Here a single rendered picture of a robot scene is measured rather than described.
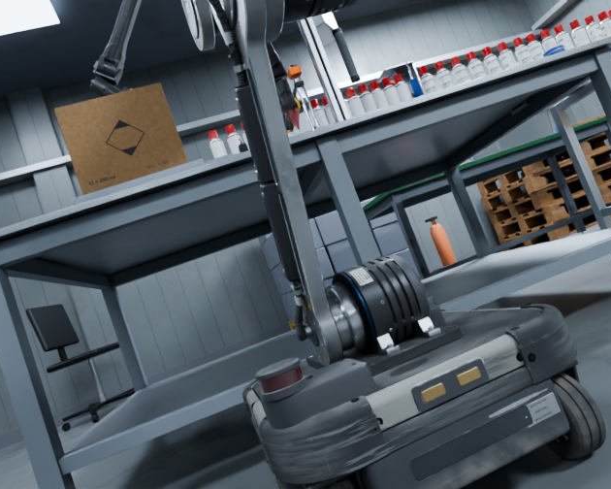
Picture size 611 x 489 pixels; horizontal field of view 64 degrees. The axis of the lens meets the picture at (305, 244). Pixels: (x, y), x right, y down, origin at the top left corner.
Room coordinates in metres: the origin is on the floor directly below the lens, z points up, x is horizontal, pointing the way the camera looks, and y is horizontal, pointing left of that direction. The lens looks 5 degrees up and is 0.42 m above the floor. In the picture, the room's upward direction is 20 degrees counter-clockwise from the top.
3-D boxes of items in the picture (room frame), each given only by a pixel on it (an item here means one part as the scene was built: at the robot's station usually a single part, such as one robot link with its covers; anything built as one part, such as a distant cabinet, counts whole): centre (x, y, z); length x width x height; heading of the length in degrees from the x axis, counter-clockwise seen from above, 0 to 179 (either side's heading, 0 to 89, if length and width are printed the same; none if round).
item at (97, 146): (1.45, 0.41, 0.99); 0.30 x 0.24 x 0.27; 103
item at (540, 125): (3.58, -1.69, 0.91); 0.60 x 0.40 x 0.22; 107
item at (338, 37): (1.79, -0.39, 1.18); 0.04 x 0.04 x 0.21
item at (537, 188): (5.17, -2.77, 0.49); 1.38 x 0.95 x 0.98; 104
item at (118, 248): (2.03, -0.06, 0.82); 2.10 x 1.31 x 0.02; 100
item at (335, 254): (4.62, -0.26, 0.60); 1.21 x 0.81 x 1.20; 104
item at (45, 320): (4.01, 2.01, 0.51); 0.65 x 0.65 x 1.02
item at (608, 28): (2.09, -1.57, 0.98); 0.05 x 0.05 x 0.20
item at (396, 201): (3.60, -1.42, 0.40); 1.90 x 0.75 x 0.80; 104
